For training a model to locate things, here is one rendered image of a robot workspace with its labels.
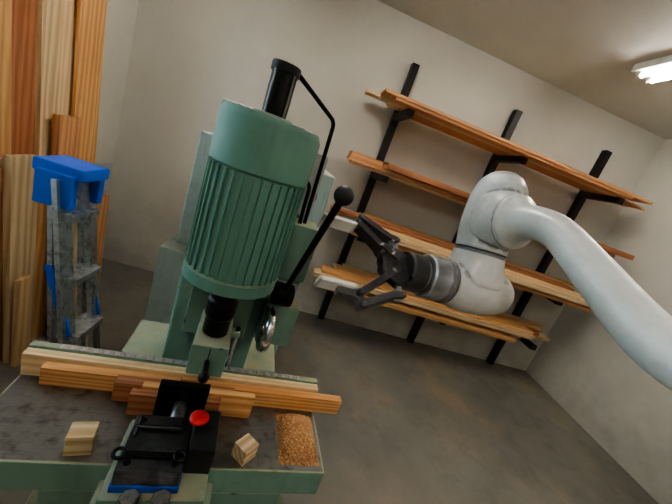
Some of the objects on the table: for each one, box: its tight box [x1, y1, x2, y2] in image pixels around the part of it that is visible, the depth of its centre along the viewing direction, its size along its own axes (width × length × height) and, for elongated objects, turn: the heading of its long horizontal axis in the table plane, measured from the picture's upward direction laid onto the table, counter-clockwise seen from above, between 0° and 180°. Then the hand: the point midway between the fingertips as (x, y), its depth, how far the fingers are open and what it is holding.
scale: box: [60, 344, 299, 380], centre depth 72 cm, size 50×1×1 cm, turn 54°
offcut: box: [63, 421, 100, 456], centre depth 53 cm, size 4×3×4 cm
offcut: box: [231, 433, 259, 467], centre depth 61 cm, size 3×3×3 cm
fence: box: [29, 341, 317, 384], centre depth 73 cm, size 60×2×6 cm, turn 54°
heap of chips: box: [276, 413, 319, 466], centre depth 69 cm, size 8×12×3 cm
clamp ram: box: [152, 379, 211, 418], centre depth 60 cm, size 9×8×9 cm
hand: (325, 248), depth 57 cm, fingers open, 13 cm apart
